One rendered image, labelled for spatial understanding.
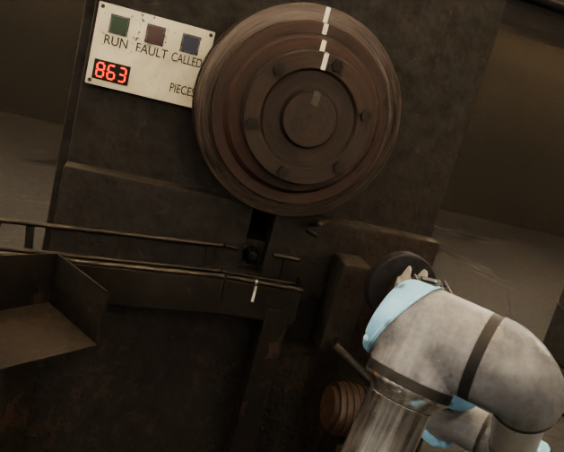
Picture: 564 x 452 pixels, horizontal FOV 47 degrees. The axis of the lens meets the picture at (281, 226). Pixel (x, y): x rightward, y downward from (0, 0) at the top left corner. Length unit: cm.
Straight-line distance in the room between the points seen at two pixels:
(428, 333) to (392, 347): 5
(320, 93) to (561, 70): 779
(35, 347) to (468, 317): 80
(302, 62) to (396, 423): 78
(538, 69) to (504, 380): 815
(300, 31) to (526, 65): 746
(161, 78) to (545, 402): 107
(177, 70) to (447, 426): 95
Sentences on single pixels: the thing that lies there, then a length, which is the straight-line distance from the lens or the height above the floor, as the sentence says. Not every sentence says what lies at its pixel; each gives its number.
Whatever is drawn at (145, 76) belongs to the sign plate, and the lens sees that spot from 154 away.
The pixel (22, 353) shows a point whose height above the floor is 60.
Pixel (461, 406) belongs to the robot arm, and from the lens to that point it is 116.
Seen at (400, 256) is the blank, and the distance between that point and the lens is 136.
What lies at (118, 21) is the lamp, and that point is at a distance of 153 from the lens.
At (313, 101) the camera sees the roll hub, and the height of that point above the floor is 115.
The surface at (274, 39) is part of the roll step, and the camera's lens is 140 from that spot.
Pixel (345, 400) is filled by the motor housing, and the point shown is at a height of 51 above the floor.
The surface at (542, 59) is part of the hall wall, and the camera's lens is 889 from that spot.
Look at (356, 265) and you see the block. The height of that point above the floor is 80.
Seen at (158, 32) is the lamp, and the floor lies 121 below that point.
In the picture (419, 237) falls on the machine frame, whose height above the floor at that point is 87.
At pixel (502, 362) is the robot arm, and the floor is 94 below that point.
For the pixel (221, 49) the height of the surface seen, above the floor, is 121.
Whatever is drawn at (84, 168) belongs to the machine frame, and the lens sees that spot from 155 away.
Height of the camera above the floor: 120
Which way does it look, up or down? 13 degrees down
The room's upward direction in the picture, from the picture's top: 15 degrees clockwise
